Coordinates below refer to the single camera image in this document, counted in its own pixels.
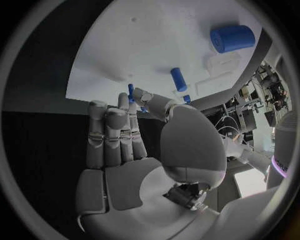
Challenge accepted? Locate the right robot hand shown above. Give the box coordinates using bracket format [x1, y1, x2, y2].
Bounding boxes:
[75, 87, 228, 240]

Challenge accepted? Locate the blue peg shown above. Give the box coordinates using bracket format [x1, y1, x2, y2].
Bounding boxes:
[126, 83, 137, 103]

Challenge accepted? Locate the white task board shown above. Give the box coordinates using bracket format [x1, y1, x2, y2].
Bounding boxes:
[65, 0, 264, 106]

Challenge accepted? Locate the workshop desk with equipment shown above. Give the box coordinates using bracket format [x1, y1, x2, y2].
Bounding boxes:
[202, 89, 260, 141]

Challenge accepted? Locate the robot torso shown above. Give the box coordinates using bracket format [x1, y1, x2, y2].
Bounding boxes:
[265, 110, 297, 189]

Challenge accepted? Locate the workshop rack with equipment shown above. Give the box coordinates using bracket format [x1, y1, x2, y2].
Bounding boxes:
[256, 60, 293, 115]

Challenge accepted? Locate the large blue cylinder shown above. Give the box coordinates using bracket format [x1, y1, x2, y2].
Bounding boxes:
[209, 24, 257, 54]

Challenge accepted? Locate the white cable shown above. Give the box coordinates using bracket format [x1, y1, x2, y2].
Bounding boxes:
[217, 125, 247, 146]
[214, 114, 241, 133]

